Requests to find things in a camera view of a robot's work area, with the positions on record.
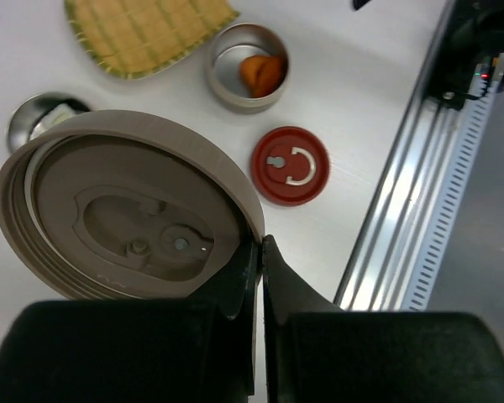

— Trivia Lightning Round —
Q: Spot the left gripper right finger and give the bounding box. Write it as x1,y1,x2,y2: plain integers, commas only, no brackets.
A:
261,236,504,402

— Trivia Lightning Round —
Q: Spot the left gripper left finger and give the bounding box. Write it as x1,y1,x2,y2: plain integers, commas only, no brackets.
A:
0,242,258,402

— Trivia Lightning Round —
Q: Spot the brown round lid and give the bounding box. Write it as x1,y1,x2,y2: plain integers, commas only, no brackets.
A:
0,110,265,299

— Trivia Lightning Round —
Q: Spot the red round lid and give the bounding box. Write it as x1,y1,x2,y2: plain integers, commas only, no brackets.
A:
249,126,330,207

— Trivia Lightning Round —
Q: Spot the white sushi piece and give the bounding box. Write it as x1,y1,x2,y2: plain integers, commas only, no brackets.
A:
29,103,76,140

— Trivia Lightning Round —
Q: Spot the orange fried shrimp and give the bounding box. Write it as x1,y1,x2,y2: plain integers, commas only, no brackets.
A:
239,55,272,98

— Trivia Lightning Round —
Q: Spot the red-banded metal bowl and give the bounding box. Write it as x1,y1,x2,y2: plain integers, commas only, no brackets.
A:
6,92,93,154

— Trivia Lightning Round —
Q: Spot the red-brown food piece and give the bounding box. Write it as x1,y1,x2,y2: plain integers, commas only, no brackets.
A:
262,56,285,95

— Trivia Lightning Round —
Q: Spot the beige-banded metal bowl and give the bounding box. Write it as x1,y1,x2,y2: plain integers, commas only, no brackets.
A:
205,23,290,113

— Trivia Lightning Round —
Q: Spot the woven bamboo tray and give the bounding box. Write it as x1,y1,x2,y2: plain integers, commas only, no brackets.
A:
64,0,239,80

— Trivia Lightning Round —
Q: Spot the aluminium mounting rail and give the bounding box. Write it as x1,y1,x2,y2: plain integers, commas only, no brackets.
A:
333,1,465,311

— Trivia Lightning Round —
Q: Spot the slotted cable duct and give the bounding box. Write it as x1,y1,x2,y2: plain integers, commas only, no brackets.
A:
400,82,499,311

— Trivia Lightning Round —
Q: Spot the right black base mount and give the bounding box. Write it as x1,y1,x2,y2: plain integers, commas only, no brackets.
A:
425,1,504,110

